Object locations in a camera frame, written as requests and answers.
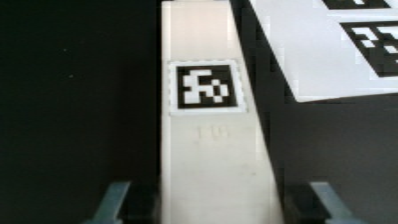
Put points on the white desk leg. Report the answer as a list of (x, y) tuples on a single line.
[(218, 189)]

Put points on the fiducial marker base plate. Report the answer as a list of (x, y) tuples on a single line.
[(332, 37)]

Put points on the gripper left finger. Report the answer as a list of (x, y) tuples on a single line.
[(128, 204)]

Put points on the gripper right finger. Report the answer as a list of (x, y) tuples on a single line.
[(313, 205)]

